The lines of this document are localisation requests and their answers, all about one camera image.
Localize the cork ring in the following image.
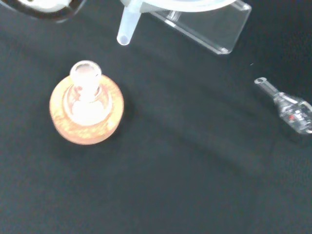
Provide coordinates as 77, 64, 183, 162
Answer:
49, 74, 125, 146

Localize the black cloth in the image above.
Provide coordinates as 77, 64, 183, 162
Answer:
0, 0, 312, 234

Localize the clear acrylic funnel stand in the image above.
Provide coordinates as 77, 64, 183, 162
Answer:
145, 0, 253, 55

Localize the clear round-bottom glass flask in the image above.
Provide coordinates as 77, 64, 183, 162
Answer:
62, 60, 114, 122

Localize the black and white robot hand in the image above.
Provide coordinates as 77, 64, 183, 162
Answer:
14, 0, 86, 24

